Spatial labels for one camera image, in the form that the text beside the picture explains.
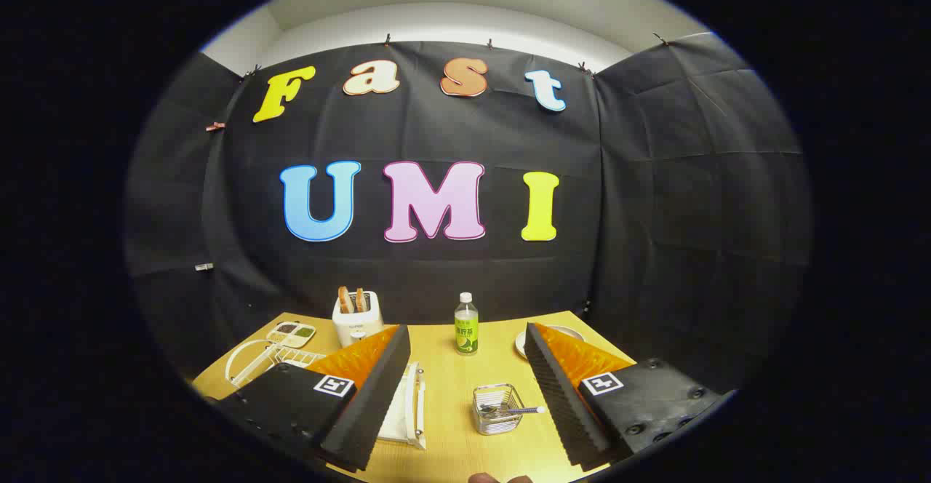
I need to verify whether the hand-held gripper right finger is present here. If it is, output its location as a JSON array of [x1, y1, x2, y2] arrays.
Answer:
[[524, 323, 728, 473]]

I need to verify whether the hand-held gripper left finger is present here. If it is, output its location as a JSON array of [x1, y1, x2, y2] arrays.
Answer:
[[207, 324, 412, 473]]

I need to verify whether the white wire dish rack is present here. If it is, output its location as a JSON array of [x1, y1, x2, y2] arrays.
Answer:
[[224, 338, 428, 451]]

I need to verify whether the spoon with purple handle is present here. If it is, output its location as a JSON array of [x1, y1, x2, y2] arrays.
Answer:
[[480, 404, 546, 418]]

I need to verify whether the metal wire basket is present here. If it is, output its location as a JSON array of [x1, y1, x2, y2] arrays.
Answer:
[[471, 384, 524, 436]]

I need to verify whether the white round plate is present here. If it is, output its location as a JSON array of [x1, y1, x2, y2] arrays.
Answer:
[[515, 325, 585, 360]]

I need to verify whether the white toaster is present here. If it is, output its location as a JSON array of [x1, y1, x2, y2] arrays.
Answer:
[[332, 291, 384, 348]]

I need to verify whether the divided seasoning tray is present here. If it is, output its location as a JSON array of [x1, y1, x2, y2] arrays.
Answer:
[[266, 322, 316, 346]]

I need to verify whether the green label drink bottle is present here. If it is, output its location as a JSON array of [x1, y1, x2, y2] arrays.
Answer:
[[455, 292, 479, 356]]

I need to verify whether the black backdrop cloth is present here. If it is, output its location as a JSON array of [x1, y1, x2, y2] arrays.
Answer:
[[124, 32, 812, 396]]

